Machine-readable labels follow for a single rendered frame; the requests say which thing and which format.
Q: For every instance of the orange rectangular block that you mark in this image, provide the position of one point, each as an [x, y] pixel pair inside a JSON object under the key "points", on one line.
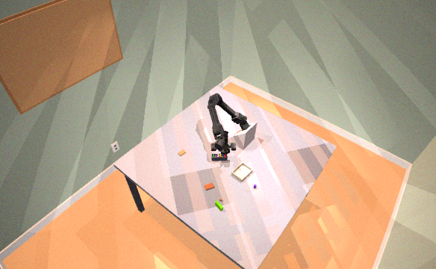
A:
{"points": [[209, 186]]}

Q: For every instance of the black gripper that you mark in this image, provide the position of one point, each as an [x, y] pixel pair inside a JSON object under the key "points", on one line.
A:
{"points": [[232, 146]]}

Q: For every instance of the green rectangular block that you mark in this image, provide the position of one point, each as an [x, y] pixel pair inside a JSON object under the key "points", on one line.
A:
{"points": [[218, 205]]}

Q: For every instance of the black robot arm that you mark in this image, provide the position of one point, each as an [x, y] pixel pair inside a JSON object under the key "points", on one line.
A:
{"points": [[217, 128]]}

